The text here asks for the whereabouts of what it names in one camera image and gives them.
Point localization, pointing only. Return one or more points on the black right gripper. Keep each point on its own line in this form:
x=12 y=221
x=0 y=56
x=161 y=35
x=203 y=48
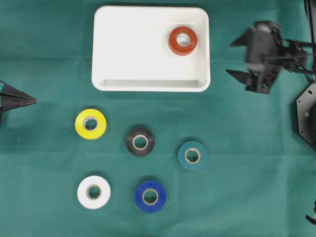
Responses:
x=263 y=40

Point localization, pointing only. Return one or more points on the white plastic tray case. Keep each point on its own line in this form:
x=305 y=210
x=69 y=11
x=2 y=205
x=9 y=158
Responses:
x=131 y=49

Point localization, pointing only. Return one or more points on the teal tape roll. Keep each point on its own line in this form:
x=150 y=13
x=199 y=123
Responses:
x=192 y=156

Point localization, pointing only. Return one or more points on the black tape roll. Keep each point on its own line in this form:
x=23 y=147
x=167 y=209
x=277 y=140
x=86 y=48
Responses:
x=140 y=141

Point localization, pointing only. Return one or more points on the green table cloth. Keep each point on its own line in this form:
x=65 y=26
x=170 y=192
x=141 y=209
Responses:
x=260 y=177

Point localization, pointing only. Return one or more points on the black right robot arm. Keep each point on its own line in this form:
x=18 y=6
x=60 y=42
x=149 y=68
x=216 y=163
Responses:
x=292 y=57

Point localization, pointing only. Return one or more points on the red tape roll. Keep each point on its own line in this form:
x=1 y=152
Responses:
x=182 y=41

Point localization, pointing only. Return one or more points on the yellow tape roll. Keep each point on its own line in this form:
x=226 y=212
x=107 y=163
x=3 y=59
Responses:
x=90 y=124

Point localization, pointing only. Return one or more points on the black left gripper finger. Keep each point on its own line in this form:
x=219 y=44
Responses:
x=6 y=105
x=8 y=90

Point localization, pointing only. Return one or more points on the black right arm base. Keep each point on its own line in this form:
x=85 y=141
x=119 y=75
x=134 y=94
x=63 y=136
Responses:
x=306 y=115

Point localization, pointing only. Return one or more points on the white tape roll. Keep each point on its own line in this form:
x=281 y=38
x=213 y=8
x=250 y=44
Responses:
x=94 y=192

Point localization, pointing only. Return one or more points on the blue tape roll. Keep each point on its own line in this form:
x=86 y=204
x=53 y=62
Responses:
x=150 y=196

